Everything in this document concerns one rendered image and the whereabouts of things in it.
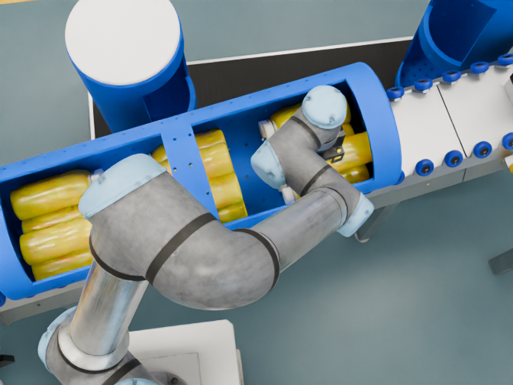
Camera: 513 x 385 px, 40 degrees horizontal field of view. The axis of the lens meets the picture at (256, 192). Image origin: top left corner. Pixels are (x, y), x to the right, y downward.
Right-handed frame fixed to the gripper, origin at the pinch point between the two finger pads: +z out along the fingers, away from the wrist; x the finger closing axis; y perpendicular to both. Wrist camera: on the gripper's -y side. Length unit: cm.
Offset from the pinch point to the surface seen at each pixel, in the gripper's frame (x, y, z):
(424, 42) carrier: 41, 58, 51
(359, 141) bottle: 0.8, 13.6, -3.1
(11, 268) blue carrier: -5, -63, -8
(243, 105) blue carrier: 13.8, -8.5, -9.5
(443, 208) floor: -2, 65, 111
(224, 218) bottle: -5.4, -19.2, 2.5
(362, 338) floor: -38, 19, 111
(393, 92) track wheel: 14.8, 29.9, 12.9
